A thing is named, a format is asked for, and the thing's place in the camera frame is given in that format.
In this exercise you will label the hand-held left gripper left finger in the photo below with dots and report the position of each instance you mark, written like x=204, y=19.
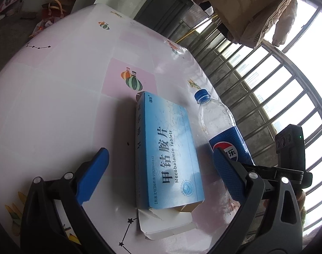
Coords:
x=96, y=172

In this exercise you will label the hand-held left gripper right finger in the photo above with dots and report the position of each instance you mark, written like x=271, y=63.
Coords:
x=227, y=172

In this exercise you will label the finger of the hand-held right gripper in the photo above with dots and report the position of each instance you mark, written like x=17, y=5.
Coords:
x=267, y=170

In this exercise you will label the clear plastic bottle blue label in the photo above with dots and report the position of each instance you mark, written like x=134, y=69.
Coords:
x=216, y=116

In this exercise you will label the blue medicine box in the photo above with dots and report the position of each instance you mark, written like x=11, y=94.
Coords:
x=168, y=150

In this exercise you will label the person's right hand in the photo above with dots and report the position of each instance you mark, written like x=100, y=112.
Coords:
x=300, y=198

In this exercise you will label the metal balcony railing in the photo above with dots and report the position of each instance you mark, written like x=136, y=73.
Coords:
x=269, y=90

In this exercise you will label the beige padded jacket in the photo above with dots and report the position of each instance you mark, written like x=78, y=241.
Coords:
x=243, y=10

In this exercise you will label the dark mesh panel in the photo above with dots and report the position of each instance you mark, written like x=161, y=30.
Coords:
x=195, y=16

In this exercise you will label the dark grey cabinet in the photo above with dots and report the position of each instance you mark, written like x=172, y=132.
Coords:
x=161, y=8

